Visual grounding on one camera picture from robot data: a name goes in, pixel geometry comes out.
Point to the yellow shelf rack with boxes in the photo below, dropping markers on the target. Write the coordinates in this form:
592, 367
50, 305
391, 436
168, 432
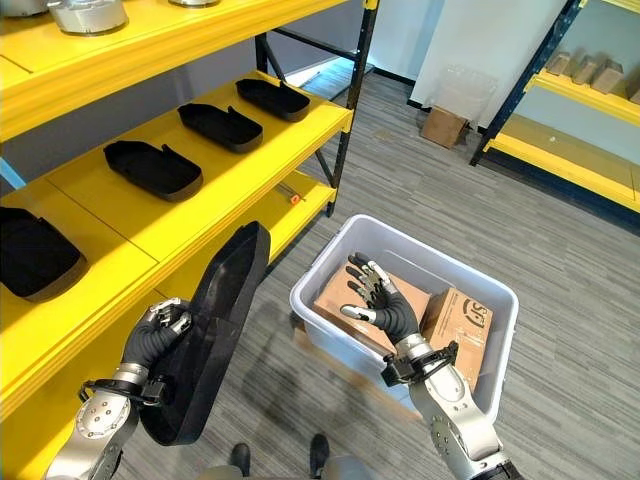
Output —
575, 130

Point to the large flat cardboard box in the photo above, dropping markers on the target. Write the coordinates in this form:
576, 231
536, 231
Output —
340, 300

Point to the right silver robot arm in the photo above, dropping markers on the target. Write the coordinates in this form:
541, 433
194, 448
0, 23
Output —
447, 405

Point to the printed small cardboard box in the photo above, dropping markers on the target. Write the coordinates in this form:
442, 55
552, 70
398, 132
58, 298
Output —
470, 325

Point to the brown cardboard box on floor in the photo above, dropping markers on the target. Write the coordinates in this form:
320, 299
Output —
442, 127

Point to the white wall panel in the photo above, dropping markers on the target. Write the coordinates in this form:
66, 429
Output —
480, 45

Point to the black sole-shaped part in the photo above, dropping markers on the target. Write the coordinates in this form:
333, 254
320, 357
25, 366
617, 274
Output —
272, 100
152, 170
35, 255
220, 127
210, 340

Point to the brown block on shelf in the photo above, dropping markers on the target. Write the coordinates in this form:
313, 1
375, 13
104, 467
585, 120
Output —
557, 63
585, 70
611, 77

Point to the robot dark foot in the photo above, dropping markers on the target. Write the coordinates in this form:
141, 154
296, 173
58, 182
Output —
240, 457
319, 452

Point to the robot right dark foot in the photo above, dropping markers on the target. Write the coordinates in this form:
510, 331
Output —
319, 452

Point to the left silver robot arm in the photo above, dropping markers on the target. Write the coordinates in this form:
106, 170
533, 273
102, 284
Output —
97, 422

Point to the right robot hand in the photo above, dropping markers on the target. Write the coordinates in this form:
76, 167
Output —
387, 306

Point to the silver metal round part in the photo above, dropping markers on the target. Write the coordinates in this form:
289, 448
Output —
195, 2
22, 6
87, 17

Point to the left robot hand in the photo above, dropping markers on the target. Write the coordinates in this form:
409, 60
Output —
150, 337

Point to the white plastic box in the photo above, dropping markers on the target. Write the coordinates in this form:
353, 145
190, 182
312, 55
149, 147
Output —
325, 295

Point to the robot left dark foot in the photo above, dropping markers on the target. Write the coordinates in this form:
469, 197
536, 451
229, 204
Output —
240, 457

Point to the yellow metal shelf rack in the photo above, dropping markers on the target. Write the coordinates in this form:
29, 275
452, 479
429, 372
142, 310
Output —
150, 235

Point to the clear plastic bag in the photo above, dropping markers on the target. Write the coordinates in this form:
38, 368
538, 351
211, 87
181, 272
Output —
467, 90

